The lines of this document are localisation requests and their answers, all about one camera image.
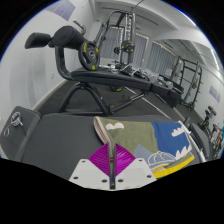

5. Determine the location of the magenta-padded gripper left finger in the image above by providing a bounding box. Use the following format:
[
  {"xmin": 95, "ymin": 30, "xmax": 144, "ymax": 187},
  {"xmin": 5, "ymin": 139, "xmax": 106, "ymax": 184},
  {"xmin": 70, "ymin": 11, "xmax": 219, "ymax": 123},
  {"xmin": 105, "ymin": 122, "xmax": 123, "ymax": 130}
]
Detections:
[{"xmin": 68, "ymin": 143, "xmax": 111, "ymax": 190}]

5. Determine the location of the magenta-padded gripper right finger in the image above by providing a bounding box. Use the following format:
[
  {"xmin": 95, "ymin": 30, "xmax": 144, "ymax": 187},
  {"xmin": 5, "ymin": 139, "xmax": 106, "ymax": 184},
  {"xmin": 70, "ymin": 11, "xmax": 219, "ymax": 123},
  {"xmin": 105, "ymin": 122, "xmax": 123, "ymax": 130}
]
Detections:
[{"xmin": 115, "ymin": 143, "xmax": 158, "ymax": 190}]

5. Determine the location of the olive and blue printed towel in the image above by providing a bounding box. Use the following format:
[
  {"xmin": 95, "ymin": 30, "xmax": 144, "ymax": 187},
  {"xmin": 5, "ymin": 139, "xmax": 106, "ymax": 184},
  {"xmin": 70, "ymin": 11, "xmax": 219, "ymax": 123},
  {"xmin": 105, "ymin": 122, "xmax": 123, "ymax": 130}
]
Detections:
[{"xmin": 93, "ymin": 115, "xmax": 195, "ymax": 191}]

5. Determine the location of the black padded flat weight bench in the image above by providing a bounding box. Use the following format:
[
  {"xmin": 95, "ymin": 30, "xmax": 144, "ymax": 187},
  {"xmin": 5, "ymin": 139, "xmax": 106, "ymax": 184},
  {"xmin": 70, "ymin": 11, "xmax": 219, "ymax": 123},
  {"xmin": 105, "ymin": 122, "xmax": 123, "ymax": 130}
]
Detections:
[{"xmin": 0, "ymin": 105, "xmax": 214, "ymax": 164}]

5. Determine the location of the black upright panel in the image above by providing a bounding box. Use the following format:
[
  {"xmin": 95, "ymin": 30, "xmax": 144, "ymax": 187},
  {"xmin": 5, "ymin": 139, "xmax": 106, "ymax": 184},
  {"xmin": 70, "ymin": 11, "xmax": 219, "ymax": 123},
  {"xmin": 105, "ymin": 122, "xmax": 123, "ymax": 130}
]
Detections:
[{"xmin": 163, "ymin": 74, "xmax": 185, "ymax": 108}]

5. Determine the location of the black bench with roller pads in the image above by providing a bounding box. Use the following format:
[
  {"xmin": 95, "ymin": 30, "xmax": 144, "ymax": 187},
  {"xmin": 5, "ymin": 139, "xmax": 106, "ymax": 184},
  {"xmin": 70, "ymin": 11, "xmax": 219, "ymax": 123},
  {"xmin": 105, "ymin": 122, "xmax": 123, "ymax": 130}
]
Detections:
[{"xmin": 24, "ymin": 25, "xmax": 184, "ymax": 116}]

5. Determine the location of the group of floor dumbbells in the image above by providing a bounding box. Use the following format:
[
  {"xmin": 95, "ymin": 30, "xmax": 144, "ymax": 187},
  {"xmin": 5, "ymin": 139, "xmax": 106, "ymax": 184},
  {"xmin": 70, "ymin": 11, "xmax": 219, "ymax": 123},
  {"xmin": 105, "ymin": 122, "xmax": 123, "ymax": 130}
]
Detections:
[{"xmin": 121, "ymin": 64, "xmax": 174, "ymax": 89}]

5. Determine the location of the dumbbell rack with dumbbells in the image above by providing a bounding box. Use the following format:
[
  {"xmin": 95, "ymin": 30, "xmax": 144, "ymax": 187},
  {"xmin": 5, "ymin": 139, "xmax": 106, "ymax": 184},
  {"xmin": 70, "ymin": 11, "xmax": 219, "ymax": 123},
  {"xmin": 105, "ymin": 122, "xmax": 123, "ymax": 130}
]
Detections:
[{"xmin": 199, "ymin": 105, "xmax": 218, "ymax": 131}]

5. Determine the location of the chrome spring barbell collar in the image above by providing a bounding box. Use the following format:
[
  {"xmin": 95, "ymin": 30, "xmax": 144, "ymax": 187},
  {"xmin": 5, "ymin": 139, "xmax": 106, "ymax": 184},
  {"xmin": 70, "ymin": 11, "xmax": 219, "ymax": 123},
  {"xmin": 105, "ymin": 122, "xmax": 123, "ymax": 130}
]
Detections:
[{"xmin": 3, "ymin": 112, "xmax": 24, "ymax": 136}]

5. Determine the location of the person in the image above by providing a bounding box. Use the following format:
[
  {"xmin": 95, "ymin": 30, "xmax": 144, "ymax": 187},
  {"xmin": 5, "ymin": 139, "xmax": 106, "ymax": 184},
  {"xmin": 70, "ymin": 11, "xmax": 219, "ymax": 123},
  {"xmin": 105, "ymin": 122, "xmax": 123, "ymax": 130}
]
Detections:
[{"xmin": 215, "ymin": 123, "xmax": 224, "ymax": 151}]

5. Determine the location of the black yellow-marked weight plate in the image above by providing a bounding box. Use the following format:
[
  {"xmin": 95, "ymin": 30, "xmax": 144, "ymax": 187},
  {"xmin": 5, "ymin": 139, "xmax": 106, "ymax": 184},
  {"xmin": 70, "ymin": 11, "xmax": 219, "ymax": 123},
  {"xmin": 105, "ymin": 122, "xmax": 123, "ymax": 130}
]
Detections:
[{"xmin": 78, "ymin": 40, "xmax": 101, "ymax": 72}]

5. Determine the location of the black squat rack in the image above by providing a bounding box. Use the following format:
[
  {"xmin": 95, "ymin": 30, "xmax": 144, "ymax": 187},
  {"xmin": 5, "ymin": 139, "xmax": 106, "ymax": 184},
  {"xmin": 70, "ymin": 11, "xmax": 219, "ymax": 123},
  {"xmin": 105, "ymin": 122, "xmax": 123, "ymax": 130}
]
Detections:
[{"xmin": 171, "ymin": 55, "xmax": 203, "ymax": 112}]

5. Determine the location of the grey window curtain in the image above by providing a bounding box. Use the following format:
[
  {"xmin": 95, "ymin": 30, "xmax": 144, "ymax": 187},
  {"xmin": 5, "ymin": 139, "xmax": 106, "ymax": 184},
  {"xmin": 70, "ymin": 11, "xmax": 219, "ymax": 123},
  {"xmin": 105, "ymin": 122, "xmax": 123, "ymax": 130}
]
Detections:
[
  {"xmin": 148, "ymin": 41, "xmax": 176, "ymax": 76},
  {"xmin": 99, "ymin": 26, "xmax": 149, "ymax": 68}
]

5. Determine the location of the short ceiling light strip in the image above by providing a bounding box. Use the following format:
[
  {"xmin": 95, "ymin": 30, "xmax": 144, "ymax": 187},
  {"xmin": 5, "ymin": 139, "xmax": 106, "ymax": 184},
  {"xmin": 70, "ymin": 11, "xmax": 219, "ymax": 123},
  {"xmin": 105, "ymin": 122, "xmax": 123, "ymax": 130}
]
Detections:
[{"xmin": 209, "ymin": 48, "xmax": 221, "ymax": 71}]

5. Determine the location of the small purple wall poster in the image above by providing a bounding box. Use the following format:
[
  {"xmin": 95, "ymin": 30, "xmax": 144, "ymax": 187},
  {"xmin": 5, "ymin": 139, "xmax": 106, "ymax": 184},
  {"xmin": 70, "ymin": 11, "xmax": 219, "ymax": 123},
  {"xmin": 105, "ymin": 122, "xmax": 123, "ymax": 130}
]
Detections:
[{"xmin": 208, "ymin": 84, "xmax": 222, "ymax": 103}]

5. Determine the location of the grey cable weight machine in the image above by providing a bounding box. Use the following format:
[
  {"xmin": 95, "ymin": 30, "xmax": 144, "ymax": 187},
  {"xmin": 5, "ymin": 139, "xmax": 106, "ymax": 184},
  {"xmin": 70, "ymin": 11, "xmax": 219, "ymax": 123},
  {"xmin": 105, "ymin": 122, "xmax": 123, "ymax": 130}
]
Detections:
[{"xmin": 94, "ymin": 9, "xmax": 138, "ymax": 68}]

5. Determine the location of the large purple wall poster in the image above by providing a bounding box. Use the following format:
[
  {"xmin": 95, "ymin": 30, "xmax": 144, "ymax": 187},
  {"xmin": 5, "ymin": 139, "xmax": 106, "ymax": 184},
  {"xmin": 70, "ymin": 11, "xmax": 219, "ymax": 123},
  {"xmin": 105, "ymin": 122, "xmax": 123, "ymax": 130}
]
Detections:
[{"xmin": 44, "ymin": 0, "xmax": 76, "ymax": 21}]

